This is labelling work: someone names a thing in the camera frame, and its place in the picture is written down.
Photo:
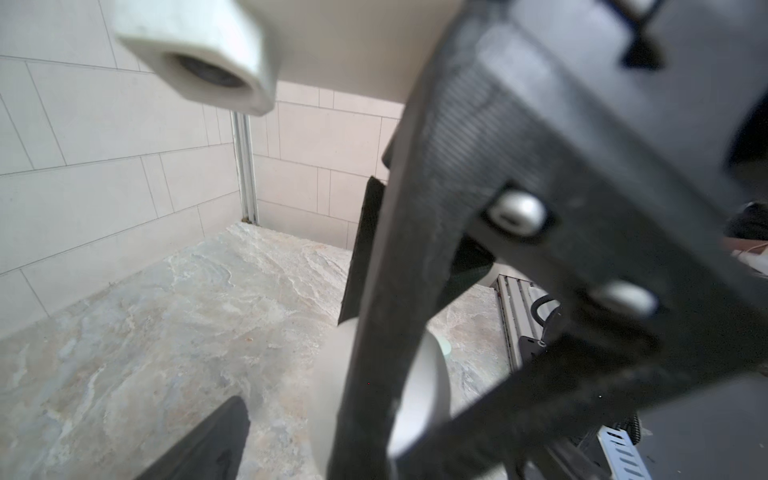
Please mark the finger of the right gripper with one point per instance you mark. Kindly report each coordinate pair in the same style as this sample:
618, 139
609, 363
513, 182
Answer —
400, 267
500, 419

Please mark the white earbud case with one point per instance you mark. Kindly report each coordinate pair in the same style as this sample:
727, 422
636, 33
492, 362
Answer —
425, 402

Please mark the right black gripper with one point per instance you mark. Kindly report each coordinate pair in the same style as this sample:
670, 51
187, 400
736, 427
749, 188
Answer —
598, 136

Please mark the aluminium front rail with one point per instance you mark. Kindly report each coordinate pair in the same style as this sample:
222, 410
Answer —
517, 298

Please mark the mint green earbud case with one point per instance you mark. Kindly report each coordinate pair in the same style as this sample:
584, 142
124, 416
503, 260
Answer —
444, 345

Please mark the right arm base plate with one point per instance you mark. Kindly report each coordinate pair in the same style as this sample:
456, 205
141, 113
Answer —
552, 328

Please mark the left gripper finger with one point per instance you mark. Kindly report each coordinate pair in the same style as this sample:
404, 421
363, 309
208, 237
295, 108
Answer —
212, 450

